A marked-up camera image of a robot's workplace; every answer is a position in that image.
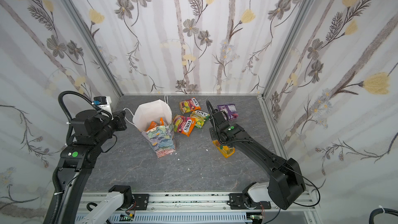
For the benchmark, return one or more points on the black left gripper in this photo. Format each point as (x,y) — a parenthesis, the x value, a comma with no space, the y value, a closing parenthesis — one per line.
(119,118)

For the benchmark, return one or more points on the orange corn chips bag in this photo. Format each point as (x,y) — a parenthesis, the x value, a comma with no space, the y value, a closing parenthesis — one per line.
(152,125)

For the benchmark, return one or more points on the white floral paper bag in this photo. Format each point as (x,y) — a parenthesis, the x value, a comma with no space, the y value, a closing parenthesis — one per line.
(160,138)

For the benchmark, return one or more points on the yellow mango snack bag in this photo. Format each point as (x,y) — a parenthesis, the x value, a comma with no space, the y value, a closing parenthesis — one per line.
(226,151)

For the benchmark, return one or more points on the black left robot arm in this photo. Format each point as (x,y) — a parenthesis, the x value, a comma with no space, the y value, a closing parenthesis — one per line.
(87,132)

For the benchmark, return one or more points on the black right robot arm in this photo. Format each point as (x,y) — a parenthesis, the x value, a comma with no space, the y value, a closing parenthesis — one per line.
(286,182)

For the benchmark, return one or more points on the Fox's candy bag top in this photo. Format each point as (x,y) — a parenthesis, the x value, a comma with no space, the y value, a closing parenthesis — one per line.
(189,105)

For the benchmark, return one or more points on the green Fox's spring tea bag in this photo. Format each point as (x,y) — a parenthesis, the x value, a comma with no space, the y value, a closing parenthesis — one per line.
(200,118)

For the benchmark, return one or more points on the purple snack packet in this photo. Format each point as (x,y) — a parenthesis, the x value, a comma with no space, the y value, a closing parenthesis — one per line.
(229,110)

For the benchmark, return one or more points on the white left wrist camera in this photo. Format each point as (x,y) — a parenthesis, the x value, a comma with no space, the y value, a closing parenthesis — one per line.
(102,104)

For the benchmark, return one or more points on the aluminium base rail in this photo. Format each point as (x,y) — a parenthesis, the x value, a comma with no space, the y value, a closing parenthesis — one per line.
(97,207)

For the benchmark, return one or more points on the white perforated cable duct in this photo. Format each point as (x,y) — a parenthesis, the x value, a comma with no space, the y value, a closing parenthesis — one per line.
(180,218)

